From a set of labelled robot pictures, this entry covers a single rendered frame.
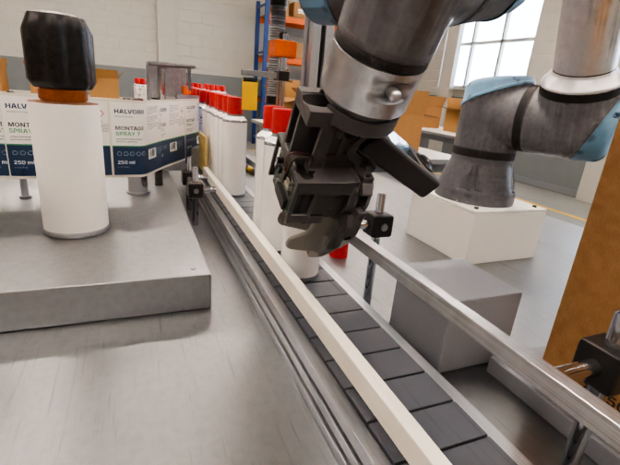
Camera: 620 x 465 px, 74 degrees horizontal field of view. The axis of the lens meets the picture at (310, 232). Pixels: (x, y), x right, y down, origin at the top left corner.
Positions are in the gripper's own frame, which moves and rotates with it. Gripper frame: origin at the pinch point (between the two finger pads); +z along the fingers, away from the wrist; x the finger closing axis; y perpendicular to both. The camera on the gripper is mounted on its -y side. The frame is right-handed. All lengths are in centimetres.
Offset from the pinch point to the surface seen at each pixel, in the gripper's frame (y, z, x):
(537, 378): -2.7, -15.7, 23.3
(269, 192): 2.5, 2.9, -12.4
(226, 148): 2.2, 17.8, -40.5
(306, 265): 0.5, 3.6, 0.0
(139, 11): -1, 294, -742
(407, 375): -1.8, -3.9, 18.0
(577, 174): -539, 221, -260
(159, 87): 13, 23, -70
